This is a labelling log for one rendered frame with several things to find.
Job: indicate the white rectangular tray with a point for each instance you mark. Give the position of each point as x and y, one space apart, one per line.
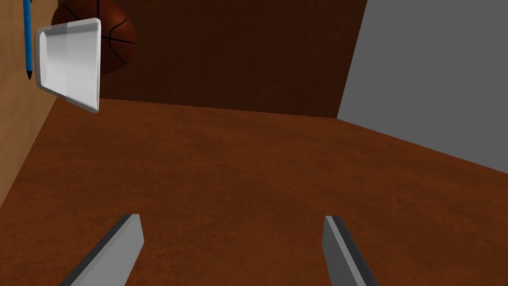
71 61

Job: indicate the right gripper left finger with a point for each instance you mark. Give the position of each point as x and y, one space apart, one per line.
113 254

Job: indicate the brown basketball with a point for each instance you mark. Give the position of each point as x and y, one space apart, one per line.
117 37

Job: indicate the blue pen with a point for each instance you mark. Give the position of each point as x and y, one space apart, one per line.
27 35

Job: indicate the light wooden table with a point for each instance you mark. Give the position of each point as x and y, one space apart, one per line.
14 119

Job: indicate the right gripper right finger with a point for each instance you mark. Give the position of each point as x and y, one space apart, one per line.
342 258

